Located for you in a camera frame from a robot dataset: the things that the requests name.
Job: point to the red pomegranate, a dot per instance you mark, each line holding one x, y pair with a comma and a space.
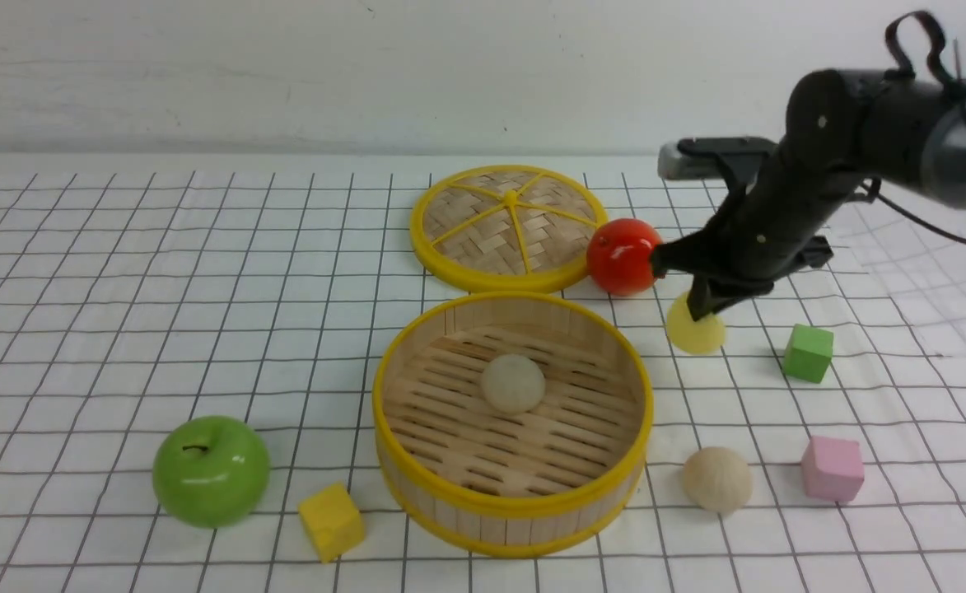
618, 256

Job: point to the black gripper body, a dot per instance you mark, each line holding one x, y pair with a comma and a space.
813, 172

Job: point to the yellow cube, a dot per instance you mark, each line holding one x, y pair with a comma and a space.
332, 522

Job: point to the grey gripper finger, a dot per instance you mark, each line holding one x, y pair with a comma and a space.
709, 296

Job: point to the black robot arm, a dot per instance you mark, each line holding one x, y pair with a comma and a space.
914, 137

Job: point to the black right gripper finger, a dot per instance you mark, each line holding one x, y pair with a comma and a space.
686, 255

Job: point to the bamboo steamer lid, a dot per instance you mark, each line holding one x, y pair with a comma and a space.
509, 228

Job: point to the white grid tablecloth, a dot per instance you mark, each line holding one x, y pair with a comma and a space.
134, 300

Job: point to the bamboo steamer tray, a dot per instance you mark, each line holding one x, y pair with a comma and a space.
512, 485

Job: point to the yellow bun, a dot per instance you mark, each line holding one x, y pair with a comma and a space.
704, 336

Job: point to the pink cube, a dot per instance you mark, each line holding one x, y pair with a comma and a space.
832, 469

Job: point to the green apple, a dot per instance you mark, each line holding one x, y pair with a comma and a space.
211, 471

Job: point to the green cube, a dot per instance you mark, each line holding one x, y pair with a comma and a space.
808, 353

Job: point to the white bun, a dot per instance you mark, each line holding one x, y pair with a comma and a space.
512, 384
717, 479

